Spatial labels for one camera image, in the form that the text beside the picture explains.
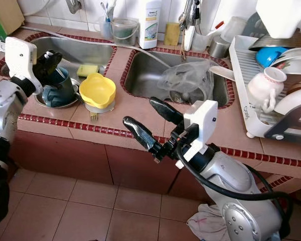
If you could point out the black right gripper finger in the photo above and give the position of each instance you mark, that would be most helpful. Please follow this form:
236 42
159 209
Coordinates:
140 131
165 110

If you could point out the blue-grey ceramic mug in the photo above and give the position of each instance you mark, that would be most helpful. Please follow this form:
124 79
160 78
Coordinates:
57 93

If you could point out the yellow plastic bowl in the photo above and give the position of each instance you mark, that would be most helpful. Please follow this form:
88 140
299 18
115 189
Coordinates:
98 90

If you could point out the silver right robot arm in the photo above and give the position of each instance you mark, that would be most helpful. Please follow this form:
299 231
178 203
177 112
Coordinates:
246 216

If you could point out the flat yellow sponge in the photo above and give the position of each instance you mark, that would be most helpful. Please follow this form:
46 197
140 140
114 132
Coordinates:
88 71

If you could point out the clear plastic bag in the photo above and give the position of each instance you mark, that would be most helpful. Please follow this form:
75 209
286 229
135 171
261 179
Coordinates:
188 83

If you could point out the steel sink basin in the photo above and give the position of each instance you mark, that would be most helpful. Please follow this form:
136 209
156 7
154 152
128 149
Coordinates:
143 80
95 50

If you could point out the clear plastic lid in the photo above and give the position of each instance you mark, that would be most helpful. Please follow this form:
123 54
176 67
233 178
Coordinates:
100 109

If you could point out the steel fork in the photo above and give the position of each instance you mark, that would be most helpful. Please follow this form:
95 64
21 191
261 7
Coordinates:
94 116

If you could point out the clear toothbrush cup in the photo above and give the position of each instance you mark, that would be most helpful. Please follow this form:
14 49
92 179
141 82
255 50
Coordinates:
104 30

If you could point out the beige water filter box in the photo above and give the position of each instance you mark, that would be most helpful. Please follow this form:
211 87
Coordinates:
12 15

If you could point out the white plastic ladle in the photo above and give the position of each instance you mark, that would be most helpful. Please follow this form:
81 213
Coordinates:
220 73

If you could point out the brown twine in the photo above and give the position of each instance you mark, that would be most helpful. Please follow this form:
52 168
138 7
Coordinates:
182 42

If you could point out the white blue toothbrush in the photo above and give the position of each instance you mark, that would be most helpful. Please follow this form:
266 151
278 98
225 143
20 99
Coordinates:
108 10

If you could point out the clear plastic tub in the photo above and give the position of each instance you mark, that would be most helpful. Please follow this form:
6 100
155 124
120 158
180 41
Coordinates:
124 32

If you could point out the yellow green scouring sponge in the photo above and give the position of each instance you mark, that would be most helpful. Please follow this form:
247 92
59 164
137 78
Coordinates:
171 34

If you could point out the steel cup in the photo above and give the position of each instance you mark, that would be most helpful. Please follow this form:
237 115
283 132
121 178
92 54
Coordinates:
219 47

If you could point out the white detergent bottle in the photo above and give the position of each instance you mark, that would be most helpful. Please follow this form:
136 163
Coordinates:
150 25

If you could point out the white dish rack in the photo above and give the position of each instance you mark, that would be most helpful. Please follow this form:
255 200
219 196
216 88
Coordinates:
241 65

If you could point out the white crumpled cloth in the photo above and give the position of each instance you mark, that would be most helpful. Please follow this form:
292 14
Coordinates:
208 226

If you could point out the chrome sink faucet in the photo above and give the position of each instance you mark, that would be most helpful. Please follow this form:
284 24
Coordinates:
190 15

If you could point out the white patterned mug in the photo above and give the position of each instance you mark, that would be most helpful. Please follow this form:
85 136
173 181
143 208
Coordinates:
263 90

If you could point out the clear plastic jug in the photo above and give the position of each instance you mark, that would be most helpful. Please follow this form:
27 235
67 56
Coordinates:
235 27

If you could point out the blue bowl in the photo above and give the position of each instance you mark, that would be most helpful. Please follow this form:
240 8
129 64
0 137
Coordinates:
268 55

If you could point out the dark grey plate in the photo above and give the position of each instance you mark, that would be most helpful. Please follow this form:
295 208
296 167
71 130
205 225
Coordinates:
291 125

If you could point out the steel pot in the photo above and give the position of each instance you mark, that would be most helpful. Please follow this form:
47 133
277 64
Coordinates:
281 41

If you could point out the white plate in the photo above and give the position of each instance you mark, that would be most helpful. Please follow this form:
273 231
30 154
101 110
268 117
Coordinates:
298 60

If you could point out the white plastic container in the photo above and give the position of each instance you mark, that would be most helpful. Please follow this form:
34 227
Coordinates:
281 17

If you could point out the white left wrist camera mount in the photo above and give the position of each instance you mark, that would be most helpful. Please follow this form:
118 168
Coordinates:
19 60

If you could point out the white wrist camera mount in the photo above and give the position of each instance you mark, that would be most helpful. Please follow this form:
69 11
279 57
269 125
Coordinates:
19 60
203 115

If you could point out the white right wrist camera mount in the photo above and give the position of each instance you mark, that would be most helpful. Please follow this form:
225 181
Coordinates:
203 115

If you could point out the grey wall faucet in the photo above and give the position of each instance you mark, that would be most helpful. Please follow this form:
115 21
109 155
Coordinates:
72 6

